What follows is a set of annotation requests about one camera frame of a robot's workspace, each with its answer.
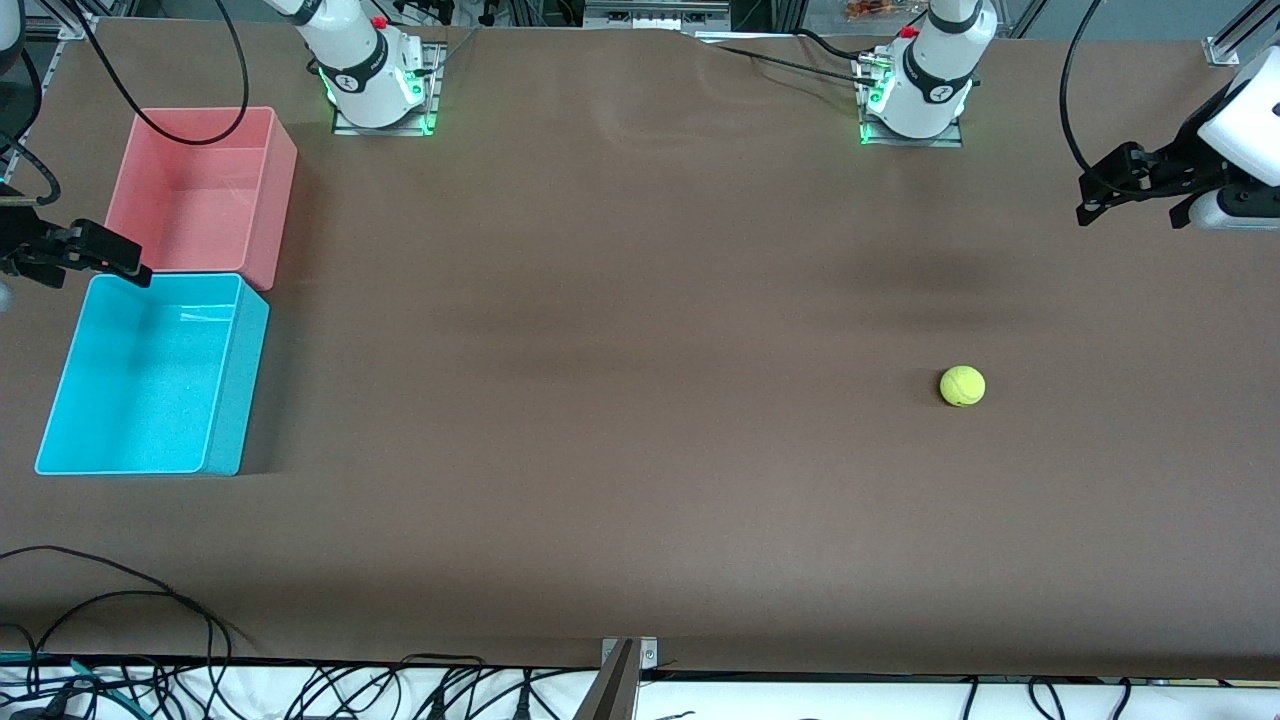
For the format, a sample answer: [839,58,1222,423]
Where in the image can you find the yellow-green tennis ball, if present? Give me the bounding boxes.
[939,365,987,408]

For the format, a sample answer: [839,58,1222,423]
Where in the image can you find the pink plastic bin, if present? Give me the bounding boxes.
[104,106,298,292]

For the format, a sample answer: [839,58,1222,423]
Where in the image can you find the blue plastic bin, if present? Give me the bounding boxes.
[35,273,271,477]

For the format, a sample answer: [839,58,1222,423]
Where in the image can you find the grey power strip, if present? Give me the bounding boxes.
[583,0,732,29]

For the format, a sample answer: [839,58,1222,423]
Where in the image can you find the brown table cover mat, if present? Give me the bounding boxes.
[0,18,1280,681]

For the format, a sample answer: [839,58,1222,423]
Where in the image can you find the aluminium frame profile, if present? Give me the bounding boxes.
[1203,0,1280,67]
[20,0,101,151]

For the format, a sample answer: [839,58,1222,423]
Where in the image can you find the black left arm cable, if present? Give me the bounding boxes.
[1060,0,1146,196]

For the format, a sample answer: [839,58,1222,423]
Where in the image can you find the black right arm cable loop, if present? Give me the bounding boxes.
[70,0,250,147]

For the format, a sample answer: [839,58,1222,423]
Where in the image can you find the thin black cable on mat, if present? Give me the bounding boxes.
[30,590,251,661]
[0,545,236,661]

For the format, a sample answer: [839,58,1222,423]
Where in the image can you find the black base power cable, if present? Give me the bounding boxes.
[715,42,886,86]
[795,28,881,66]

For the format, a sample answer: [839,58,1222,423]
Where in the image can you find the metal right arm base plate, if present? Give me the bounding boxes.
[332,42,443,136]

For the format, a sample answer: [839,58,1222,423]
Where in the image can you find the teal cable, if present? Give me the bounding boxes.
[0,652,136,706]

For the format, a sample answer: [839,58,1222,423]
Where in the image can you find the small metal bracket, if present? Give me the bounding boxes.
[601,637,659,669]

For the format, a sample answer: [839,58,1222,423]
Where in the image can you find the grey camera stand pole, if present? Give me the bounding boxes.
[572,640,641,720]

